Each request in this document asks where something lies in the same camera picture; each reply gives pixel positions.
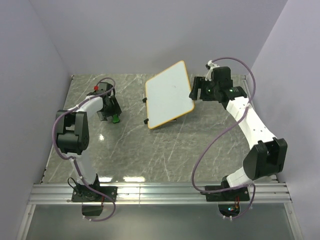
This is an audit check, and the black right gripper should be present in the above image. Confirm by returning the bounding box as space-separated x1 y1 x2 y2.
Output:
188 76 220 101

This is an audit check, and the green whiteboard eraser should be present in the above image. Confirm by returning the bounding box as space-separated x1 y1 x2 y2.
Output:
112 114 120 124

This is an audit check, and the yellow framed whiteboard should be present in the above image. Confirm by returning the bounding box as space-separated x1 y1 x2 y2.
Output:
145 60 195 130

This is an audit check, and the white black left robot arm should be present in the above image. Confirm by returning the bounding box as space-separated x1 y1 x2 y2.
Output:
52 77 122 202

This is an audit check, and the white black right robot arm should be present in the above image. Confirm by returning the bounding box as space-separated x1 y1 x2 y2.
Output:
189 63 288 200

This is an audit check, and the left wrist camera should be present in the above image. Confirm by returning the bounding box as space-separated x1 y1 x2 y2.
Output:
93 82 113 96

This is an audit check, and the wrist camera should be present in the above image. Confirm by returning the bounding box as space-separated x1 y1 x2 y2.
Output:
93 82 113 96
205 60 232 84

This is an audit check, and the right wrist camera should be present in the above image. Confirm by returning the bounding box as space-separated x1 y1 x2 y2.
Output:
205 60 232 84

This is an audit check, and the metal wire board stand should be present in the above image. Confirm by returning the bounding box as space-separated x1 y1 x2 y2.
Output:
142 97 177 125

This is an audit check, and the aluminium mounting rail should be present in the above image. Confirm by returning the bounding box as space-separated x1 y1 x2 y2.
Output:
27 182 292 205

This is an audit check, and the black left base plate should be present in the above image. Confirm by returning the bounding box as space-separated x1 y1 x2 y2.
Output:
71 185 118 203

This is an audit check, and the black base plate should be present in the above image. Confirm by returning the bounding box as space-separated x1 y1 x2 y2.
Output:
71 185 118 203
200 187 250 202

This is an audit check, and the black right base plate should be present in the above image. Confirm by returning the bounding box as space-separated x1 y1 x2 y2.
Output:
200 187 250 202

